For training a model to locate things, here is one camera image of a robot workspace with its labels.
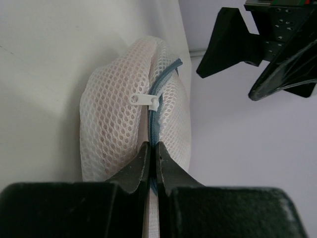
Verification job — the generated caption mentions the pink beige bra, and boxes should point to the pink beige bra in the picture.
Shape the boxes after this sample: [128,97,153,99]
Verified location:
[97,73,149,173]

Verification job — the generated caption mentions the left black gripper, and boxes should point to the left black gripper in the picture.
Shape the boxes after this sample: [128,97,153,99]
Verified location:
[196,0,317,101]

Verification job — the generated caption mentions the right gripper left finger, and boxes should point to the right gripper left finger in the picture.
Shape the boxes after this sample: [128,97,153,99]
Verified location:
[0,142,151,238]

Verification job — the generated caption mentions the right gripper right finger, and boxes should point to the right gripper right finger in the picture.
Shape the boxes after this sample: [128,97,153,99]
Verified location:
[156,142,307,238]

